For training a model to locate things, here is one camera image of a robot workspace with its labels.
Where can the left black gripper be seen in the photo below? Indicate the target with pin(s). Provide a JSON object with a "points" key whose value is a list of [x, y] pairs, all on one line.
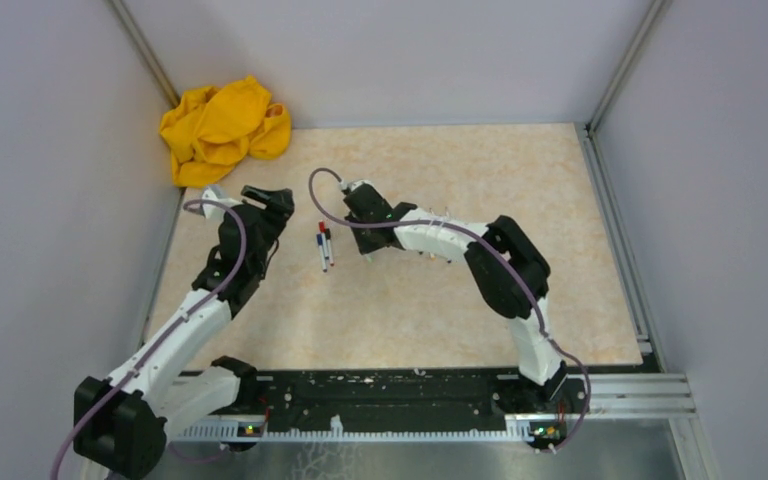
{"points": [[279, 206]]}

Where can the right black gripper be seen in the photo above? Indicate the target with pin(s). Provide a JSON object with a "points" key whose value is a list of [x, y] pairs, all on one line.
{"points": [[363, 246]]}

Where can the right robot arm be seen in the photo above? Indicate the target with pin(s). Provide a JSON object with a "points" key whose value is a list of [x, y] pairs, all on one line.
{"points": [[509, 271]]}

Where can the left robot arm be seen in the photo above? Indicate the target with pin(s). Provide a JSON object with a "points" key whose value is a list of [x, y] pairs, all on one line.
{"points": [[124, 421]]}

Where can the blue capped white marker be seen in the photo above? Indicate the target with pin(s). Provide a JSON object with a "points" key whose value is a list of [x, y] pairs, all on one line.
{"points": [[322, 252]]}

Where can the yellow crumpled cloth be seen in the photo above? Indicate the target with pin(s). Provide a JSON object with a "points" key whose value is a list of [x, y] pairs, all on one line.
{"points": [[213, 129]]}

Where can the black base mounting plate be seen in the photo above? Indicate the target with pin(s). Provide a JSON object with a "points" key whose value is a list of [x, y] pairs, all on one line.
{"points": [[399, 400]]}

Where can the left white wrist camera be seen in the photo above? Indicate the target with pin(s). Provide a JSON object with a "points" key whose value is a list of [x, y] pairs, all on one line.
{"points": [[215, 203]]}

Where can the slotted cable duct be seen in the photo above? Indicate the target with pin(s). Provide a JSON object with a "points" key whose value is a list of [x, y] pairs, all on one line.
{"points": [[230, 431]]}

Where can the aluminium frame rail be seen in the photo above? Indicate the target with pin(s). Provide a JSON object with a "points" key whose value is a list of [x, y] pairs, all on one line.
{"points": [[635, 395]]}

